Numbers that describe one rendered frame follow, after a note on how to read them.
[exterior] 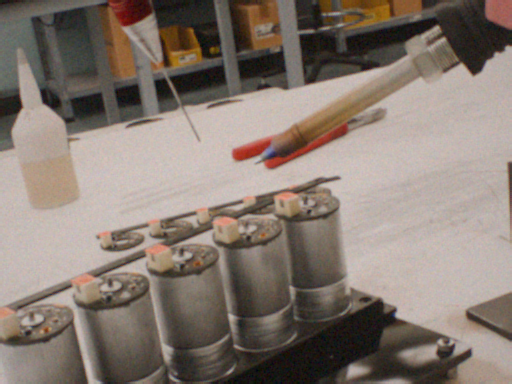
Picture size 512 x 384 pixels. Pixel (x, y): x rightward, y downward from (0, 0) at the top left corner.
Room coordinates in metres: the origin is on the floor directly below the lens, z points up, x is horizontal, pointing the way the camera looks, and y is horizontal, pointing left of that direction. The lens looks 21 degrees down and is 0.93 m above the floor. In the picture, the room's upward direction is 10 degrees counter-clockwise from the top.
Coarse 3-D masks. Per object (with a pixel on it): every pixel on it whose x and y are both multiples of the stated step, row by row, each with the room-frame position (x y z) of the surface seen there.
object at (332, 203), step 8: (312, 200) 0.32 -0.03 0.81; (320, 200) 0.32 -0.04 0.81; (328, 200) 0.32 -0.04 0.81; (336, 200) 0.32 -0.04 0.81; (304, 208) 0.31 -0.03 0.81; (312, 208) 0.31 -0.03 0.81; (328, 208) 0.31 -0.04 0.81; (336, 208) 0.31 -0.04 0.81; (280, 216) 0.31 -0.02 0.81; (288, 216) 0.31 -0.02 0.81; (296, 216) 0.31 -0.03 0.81; (304, 216) 0.31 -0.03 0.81; (312, 216) 0.31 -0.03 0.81; (320, 216) 0.31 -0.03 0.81
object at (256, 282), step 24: (240, 264) 0.29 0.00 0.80; (264, 264) 0.29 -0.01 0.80; (240, 288) 0.29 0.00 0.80; (264, 288) 0.29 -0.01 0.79; (288, 288) 0.30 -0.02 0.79; (240, 312) 0.29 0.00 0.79; (264, 312) 0.29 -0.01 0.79; (288, 312) 0.30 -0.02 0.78; (240, 336) 0.29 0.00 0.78; (264, 336) 0.29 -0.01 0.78; (288, 336) 0.29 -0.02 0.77
